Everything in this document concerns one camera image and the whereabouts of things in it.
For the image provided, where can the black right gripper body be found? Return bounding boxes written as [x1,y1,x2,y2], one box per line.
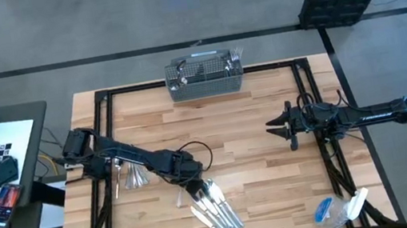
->
[282,97,317,152]

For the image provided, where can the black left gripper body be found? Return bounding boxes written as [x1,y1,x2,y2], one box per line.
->
[159,145,207,190]

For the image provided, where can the grey plastic silverware basket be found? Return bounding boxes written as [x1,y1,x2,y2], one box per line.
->
[162,46,248,105]

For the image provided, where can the glass cleaner spray bottle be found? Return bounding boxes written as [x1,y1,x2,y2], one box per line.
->
[310,186,375,228]

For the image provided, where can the red and black toolbox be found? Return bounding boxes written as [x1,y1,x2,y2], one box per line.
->
[295,0,381,34]

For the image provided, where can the smartphone with lit screen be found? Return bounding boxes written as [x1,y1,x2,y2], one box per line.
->
[0,181,30,228]

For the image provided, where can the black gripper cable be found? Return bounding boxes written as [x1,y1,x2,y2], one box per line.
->
[174,138,217,184]

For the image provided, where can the black aluminium table frame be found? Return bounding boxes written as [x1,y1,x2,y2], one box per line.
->
[35,46,407,228]

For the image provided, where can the yellow cable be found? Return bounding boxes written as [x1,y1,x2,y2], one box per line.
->
[37,150,60,175]

